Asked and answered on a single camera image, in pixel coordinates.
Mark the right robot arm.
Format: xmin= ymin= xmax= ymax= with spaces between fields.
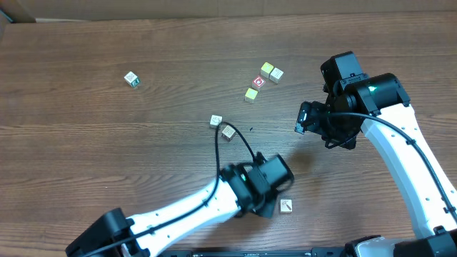
xmin=295 ymin=74 xmax=456 ymax=256

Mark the white animal picture block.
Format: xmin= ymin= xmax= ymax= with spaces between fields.
xmin=209 ymin=115 xmax=223 ymax=129

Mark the red letter block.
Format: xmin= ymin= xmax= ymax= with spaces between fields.
xmin=251 ymin=76 xmax=266 ymax=91

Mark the hammer picture wooden block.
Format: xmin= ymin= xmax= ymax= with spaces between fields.
xmin=279 ymin=199 xmax=293 ymax=213

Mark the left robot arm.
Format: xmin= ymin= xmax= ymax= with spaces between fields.
xmin=65 ymin=157 xmax=292 ymax=256

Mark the yellow top block far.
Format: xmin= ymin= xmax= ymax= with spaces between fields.
xmin=260 ymin=62 xmax=274 ymax=79

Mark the green sided wooden block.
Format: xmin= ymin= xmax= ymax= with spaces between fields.
xmin=124 ymin=71 xmax=140 ymax=88

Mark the white maze picture block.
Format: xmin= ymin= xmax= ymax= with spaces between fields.
xmin=221 ymin=125 xmax=236 ymax=141

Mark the yellow letter U block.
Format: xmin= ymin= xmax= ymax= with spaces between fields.
xmin=244 ymin=88 xmax=258 ymax=104

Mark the white block with lines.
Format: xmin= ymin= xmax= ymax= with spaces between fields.
xmin=269 ymin=67 xmax=284 ymax=84

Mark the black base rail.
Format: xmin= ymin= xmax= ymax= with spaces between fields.
xmin=159 ymin=247 xmax=349 ymax=257

